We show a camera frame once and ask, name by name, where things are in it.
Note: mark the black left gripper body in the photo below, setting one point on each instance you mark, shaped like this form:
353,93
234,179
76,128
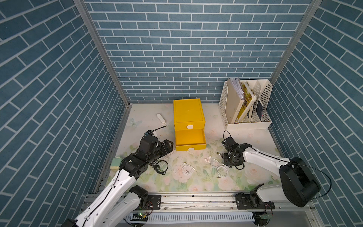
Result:
160,150

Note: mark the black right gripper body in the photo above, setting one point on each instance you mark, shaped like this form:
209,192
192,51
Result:
228,160

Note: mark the yellow drawer cabinet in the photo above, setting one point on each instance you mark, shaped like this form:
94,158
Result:
189,122

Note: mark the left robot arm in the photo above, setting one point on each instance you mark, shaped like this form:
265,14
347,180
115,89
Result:
119,184

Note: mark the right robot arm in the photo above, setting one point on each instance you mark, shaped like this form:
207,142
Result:
298,184

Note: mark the black earphones lower coil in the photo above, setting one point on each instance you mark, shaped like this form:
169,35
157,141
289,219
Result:
160,166

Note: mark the white earphones right coil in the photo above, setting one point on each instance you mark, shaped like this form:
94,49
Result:
221,171

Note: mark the white earphones left coil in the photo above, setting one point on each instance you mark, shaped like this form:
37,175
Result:
187,169

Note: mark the small white rectangular device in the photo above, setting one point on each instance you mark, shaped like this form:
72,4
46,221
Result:
161,119

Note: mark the green and cream box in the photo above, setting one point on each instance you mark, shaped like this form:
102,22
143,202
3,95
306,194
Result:
115,164

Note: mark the white perforated file organizer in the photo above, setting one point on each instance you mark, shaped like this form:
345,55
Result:
258,117

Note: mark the beige folder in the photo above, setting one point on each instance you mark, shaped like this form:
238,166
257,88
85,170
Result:
235,100

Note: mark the yellow covered book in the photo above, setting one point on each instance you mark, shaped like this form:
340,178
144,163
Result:
249,100

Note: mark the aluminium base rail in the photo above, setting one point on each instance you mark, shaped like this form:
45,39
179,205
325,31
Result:
195,210

